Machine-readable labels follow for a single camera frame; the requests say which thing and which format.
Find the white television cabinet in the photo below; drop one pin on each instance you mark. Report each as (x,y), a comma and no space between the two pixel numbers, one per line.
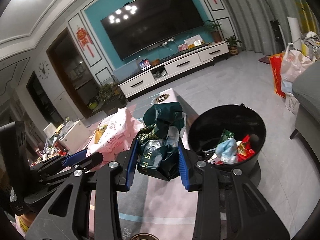
(185,63)

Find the patterned cloth bundle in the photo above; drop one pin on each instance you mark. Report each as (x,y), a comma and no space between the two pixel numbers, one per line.
(312,41)

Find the black floor stand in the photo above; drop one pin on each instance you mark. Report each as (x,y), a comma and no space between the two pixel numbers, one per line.
(276,30)

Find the white desk calendar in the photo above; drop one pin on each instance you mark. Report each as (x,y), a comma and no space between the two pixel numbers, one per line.
(193,40)

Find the red snack packet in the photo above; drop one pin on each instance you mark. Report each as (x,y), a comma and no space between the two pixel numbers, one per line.
(246,150)

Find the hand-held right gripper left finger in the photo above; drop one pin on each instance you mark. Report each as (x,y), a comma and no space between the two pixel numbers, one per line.
(132,165)

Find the cluster of leafy potted plants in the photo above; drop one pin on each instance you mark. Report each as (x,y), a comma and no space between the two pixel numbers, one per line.
(110,92)

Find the white power strip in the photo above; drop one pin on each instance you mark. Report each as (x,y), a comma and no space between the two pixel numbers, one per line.
(168,41)

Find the dark green printed bag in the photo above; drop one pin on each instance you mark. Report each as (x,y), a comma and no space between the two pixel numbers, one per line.
(155,155)

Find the orange shopping bag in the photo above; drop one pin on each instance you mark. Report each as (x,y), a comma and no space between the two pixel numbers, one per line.
(277,77)

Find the black wall clock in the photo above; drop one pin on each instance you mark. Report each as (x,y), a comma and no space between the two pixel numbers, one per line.
(44,70)

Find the black plastic bucket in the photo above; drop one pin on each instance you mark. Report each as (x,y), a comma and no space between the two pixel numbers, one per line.
(217,120)

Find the pink card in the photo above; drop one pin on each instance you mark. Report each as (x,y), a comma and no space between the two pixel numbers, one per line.
(183,47)

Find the white upright panel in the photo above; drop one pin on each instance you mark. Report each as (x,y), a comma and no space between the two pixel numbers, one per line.
(294,32)

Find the dark framed glass door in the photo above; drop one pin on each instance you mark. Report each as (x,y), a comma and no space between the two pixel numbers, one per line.
(70,75)

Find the large black television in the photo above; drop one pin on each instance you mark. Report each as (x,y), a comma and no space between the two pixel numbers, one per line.
(150,22)

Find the green snack packet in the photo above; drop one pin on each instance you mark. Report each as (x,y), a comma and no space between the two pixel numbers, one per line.
(227,135)

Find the white cardboard box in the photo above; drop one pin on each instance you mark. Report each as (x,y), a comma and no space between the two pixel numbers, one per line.
(292,103)

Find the potted plant brown pot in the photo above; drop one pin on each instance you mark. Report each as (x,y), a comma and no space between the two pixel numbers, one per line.
(215,31)

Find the grey sofa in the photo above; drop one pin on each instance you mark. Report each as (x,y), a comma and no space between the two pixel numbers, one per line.
(308,92)

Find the cluster of bottles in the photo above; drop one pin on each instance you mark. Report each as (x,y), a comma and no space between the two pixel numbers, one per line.
(50,152)

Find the potted plant yellow pot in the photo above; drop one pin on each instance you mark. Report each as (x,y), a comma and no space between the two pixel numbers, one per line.
(233,46)

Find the light blue plastic bag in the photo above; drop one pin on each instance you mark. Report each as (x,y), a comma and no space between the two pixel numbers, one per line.
(226,150)

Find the glass fish tank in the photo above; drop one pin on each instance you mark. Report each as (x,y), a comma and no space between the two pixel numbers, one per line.
(126,71)

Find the white storage box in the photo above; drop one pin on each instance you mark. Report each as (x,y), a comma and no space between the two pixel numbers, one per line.
(73,138)

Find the dark red floor mat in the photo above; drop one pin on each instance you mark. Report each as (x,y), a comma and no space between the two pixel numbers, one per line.
(264,59)

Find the pink white packaging bag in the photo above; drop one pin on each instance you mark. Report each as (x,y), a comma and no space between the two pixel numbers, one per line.
(117,130)

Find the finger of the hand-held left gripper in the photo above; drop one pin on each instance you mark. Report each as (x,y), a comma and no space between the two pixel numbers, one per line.
(93,160)
(75,156)

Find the green basin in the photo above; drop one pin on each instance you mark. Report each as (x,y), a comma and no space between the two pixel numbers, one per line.
(92,105)

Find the large white plastic bag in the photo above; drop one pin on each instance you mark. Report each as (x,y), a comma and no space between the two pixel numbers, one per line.
(296,65)

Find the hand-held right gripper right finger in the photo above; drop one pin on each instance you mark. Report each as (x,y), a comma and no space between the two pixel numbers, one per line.
(182,170)

